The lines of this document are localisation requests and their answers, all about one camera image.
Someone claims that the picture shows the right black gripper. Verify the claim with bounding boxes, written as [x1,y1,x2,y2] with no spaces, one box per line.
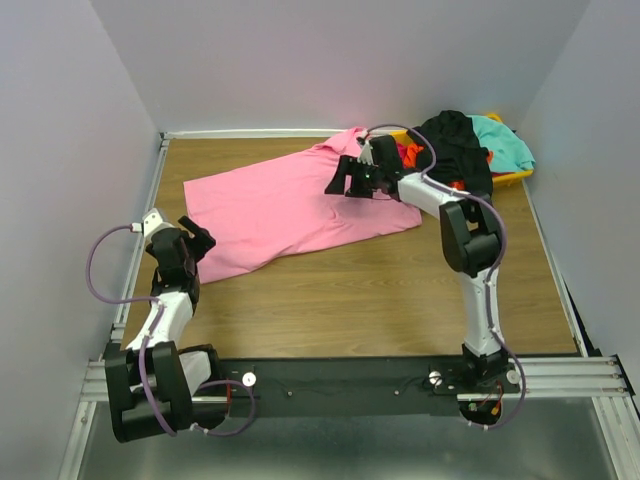
[323,154,382,199]

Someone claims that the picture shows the pink t shirt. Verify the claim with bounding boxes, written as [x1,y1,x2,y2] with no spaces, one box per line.
[184,127,422,283]

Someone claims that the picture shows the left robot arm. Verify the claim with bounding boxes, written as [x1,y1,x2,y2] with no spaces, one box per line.
[104,208,222,443]

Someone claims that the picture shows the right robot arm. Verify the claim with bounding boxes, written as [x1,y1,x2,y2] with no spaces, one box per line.
[325,132,509,392]

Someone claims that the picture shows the magenta t shirt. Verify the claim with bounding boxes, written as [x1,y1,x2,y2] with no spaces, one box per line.
[396,143,408,160]

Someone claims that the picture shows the yellow plastic bin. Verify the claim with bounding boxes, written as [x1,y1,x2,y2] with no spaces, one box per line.
[387,112,534,191]

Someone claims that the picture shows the orange t shirt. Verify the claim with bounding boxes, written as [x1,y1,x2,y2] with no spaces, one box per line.
[403,143,496,194]

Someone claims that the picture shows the black t shirt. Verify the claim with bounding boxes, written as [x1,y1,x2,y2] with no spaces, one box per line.
[415,110,494,196]

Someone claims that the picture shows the teal t shirt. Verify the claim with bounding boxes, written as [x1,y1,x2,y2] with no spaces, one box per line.
[469,114,537,176]

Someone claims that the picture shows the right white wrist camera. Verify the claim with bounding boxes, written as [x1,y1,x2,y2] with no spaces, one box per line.
[357,140,374,165]

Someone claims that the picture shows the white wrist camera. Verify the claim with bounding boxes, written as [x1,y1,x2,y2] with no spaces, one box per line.
[357,140,374,165]
[141,208,173,242]

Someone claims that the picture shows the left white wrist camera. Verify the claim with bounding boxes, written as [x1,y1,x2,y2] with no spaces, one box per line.
[141,208,173,242]

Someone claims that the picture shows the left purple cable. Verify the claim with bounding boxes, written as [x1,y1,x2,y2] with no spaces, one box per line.
[87,224,257,437]

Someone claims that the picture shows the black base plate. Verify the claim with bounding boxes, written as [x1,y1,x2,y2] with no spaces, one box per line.
[194,355,520,423]

